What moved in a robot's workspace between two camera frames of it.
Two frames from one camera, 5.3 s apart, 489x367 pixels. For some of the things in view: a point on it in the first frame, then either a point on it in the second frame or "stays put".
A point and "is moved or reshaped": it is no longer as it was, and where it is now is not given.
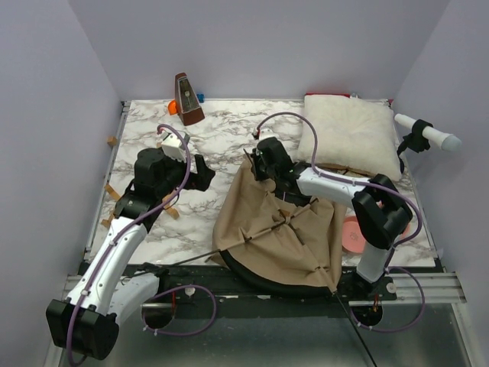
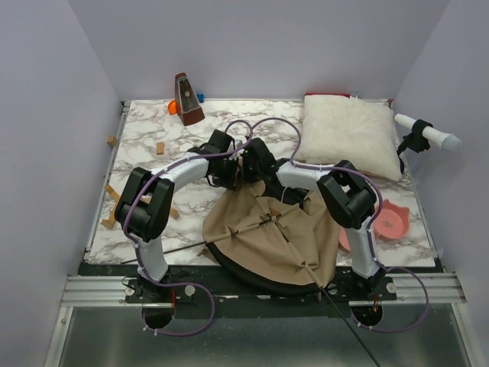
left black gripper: (205, 174) to (230, 182)
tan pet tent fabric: (293, 244) is moved or reshaped
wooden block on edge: (111, 141) stays put
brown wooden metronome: (189, 108) stays put
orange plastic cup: (172, 108) stays put
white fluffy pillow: (352, 132) stays put
